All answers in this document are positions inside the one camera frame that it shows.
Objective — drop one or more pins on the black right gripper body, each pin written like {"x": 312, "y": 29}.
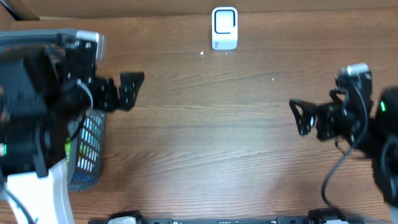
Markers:
{"x": 333, "y": 126}

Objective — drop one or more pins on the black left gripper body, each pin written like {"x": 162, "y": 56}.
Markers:
{"x": 104, "y": 95}

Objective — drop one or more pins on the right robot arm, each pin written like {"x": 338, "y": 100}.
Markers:
{"x": 377, "y": 138}

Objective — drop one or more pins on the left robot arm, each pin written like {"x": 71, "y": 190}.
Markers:
{"x": 53, "y": 108}

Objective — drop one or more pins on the white barcode scanner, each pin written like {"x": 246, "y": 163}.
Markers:
{"x": 224, "y": 28}

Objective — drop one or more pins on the grey plastic basket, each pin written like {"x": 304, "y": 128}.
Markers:
{"x": 84, "y": 152}

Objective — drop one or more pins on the black table edge rail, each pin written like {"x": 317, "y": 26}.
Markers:
{"x": 319, "y": 216}

